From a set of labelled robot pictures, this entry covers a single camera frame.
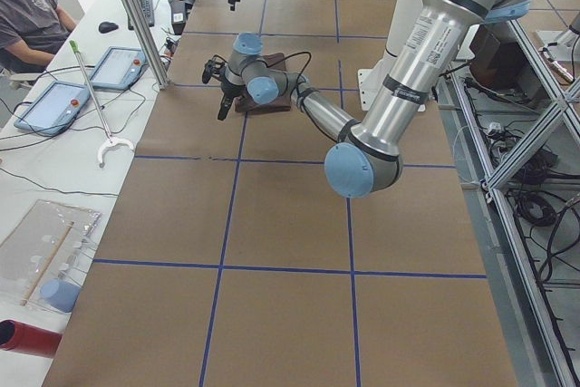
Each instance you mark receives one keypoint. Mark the dark brown t-shirt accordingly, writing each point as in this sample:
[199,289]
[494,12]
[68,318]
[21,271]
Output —
[245,103]

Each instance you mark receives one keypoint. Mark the black keyboard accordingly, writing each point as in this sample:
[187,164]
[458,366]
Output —
[147,7]

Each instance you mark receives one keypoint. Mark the far blue teach pendant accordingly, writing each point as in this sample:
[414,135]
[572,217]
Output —
[118,69]

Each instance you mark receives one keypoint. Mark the blue teach pendant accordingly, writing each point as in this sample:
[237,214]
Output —
[54,110]
[118,69]

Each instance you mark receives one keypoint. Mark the black computer mouse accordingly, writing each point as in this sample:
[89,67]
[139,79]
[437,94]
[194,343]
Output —
[107,27]

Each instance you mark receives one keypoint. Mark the white reacher grabber tool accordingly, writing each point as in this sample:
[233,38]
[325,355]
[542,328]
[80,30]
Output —
[111,141]

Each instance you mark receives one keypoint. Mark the near blue teach pendant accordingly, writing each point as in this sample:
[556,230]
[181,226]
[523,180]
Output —
[54,110]

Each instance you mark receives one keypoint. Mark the person in grey shirt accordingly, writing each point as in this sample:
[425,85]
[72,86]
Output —
[32,33]

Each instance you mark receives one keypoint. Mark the clear plastic bag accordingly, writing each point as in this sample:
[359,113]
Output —
[26,248]

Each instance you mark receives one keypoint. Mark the light blue plastic cup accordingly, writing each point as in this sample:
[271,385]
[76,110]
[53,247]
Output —
[59,294]

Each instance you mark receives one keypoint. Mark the wooden stick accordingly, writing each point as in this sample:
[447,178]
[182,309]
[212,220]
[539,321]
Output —
[42,270]

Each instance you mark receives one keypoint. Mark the red cylinder tube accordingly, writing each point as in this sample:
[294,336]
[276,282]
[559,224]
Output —
[28,339]

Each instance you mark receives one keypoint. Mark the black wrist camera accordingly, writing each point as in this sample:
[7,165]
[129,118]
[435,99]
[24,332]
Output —
[213,69]

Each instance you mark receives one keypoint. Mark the aluminium frame post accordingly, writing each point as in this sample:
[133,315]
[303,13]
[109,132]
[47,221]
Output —
[142,30]

